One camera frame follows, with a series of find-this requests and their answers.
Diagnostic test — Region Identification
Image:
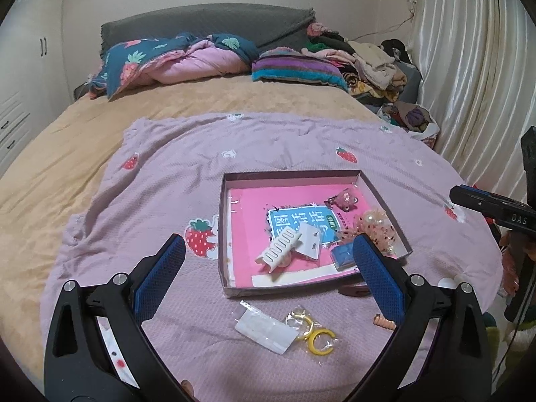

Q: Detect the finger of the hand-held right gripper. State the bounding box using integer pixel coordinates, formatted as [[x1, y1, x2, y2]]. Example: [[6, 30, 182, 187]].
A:
[[449, 184, 529, 230]]

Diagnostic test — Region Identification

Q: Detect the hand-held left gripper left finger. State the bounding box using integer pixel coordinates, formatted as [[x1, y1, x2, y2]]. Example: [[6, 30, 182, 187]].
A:
[[43, 233, 187, 402]]

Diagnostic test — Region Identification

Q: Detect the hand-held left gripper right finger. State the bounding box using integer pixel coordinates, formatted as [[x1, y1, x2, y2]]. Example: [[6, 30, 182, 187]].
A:
[[353, 233, 491, 402]]

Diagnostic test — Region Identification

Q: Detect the beige polka-dot bow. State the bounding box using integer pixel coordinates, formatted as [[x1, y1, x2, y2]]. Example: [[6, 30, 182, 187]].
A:
[[341, 207, 398, 256]]

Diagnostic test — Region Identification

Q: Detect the small blue plastic box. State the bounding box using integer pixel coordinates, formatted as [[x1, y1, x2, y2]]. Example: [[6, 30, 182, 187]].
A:
[[331, 245, 358, 269]]

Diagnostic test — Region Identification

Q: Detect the white earring card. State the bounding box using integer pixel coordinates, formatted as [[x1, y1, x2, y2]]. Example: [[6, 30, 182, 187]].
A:
[[295, 223, 321, 260]]

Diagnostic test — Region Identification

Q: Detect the white hair claw clip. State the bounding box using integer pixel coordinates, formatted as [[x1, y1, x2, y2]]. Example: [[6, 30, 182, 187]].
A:
[[255, 233, 304, 275]]

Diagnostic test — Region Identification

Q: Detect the brown cardboard box tray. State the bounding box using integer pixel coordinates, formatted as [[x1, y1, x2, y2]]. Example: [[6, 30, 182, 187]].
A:
[[218, 170, 413, 299]]

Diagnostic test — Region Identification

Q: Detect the brown hair clip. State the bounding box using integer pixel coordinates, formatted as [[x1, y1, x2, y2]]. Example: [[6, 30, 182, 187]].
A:
[[338, 283, 371, 298]]

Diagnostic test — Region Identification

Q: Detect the green cloth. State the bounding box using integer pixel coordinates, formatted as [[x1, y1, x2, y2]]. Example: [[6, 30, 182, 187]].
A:
[[481, 324, 509, 369]]

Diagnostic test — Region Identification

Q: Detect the purple cloud-print blanket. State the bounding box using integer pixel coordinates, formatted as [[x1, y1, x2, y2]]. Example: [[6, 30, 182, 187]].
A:
[[40, 113, 505, 402]]

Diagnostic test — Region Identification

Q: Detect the pink book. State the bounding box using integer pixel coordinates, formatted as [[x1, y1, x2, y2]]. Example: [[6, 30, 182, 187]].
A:
[[228, 186, 378, 289]]

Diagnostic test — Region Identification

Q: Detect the bag of dark clothes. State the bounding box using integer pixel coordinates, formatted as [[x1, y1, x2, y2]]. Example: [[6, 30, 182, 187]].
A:
[[377, 103, 440, 147]]

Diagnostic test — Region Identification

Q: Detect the clear packet with white clip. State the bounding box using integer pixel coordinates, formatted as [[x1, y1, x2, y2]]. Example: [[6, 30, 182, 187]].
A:
[[233, 300, 299, 354]]

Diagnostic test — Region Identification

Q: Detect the cream satin curtain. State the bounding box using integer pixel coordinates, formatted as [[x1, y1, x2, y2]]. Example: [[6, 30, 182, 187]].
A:
[[414, 0, 536, 195]]

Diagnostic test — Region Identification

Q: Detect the pile of clothes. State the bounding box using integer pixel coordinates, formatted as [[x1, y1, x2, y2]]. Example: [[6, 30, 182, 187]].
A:
[[301, 23, 421, 105]]

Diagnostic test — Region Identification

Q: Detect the dark blue pink floral quilt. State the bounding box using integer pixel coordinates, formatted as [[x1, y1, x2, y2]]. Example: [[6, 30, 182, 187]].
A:
[[86, 31, 260, 100]]

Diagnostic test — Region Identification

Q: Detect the striped folded blanket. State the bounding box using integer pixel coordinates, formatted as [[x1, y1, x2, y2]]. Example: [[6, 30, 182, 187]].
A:
[[251, 48, 350, 90]]

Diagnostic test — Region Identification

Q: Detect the white wardrobe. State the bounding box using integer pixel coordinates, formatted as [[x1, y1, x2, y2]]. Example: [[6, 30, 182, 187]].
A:
[[0, 0, 72, 166]]

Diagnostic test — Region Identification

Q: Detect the grey headboard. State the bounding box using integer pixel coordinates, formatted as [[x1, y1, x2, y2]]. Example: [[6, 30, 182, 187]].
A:
[[99, 3, 316, 57]]

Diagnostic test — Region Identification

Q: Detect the clear bag with yellow ring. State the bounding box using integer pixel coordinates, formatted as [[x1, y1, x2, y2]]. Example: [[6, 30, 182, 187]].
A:
[[287, 308, 321, 338]]

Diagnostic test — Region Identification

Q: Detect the yellow open ring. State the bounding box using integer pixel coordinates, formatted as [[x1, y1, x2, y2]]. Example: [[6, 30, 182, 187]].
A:
[[308, 329, 336, 354]]

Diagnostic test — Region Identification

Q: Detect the thin wall cable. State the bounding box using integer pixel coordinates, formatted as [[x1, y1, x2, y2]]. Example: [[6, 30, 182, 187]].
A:
[[356, 0, 417, 39]]

